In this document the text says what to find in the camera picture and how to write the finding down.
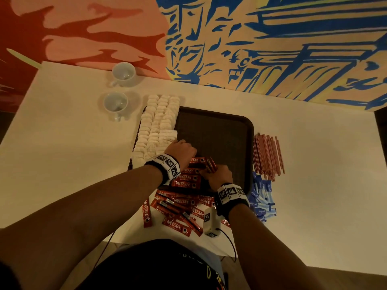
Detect person's right hand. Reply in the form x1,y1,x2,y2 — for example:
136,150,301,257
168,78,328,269
205,164,235,193

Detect person's left hand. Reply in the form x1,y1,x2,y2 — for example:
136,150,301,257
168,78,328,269
164,139,199,170

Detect row of red Nescafe sachets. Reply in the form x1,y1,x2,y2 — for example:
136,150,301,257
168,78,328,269
170,156,218,191

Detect row of tea bags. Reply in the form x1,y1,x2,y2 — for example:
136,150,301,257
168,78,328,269
131,94,181,170

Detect dark brown tray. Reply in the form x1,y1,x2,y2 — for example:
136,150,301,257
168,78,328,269
128,106,255,198

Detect pile of blue sachets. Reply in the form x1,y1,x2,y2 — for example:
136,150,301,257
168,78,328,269
247,171,278,223

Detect pile of red Nescafe sachets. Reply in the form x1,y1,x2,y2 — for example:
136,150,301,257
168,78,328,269
141,188,234,238

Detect person's left forearm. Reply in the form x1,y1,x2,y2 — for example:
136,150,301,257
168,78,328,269
0,165,163,290

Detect person's right forearm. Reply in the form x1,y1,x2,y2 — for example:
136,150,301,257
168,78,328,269
228,203,327,290

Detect person's black shirt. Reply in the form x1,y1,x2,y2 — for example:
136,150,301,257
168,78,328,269
0,238,229,290

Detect black marker wristband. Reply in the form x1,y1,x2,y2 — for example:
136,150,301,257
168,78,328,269
144,153,182,186
215,182,250,219

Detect small white cup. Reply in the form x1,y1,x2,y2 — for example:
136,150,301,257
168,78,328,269
109,61,137,89
102,91,129,122

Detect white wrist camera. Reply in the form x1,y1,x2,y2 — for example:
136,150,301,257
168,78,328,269
201,207,222,238

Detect black camera cable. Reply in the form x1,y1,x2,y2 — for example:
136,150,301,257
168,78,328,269
89,229,117,272
220,228,238,261

